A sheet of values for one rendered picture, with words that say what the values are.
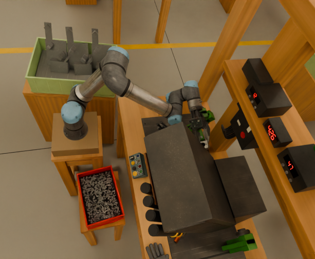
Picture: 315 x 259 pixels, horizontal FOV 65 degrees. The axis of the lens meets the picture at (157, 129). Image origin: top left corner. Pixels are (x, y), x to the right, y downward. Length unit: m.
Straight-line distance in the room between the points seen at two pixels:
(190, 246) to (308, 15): 1.23
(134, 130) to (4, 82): 1.97
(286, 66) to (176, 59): 2.51
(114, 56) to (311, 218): 1.06
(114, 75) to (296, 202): 0.91
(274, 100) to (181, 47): 2.71
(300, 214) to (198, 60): 2.88
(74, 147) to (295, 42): 1.28
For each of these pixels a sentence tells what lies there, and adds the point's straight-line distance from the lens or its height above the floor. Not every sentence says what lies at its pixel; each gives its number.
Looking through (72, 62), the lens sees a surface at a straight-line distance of 2.10.
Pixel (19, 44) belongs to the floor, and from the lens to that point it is 3.71.
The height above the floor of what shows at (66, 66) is 0.90.
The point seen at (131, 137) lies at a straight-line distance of 1.68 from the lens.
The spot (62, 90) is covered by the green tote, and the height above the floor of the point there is 0.84.
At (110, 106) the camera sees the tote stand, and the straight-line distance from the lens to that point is 2.09.
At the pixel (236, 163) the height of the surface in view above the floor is 1.24.
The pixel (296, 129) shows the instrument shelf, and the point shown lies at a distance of 1.26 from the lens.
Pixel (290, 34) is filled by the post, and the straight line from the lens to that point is 1.19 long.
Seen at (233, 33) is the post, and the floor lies 1.53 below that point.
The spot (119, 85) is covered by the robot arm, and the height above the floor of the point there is 1.47.
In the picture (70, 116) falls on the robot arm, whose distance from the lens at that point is 1.48.
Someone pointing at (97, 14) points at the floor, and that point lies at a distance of 4.10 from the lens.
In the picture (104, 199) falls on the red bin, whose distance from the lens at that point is 1.55.
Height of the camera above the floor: 2.38
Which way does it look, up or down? 58 degrees down
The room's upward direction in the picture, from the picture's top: 17 degrees clockwise
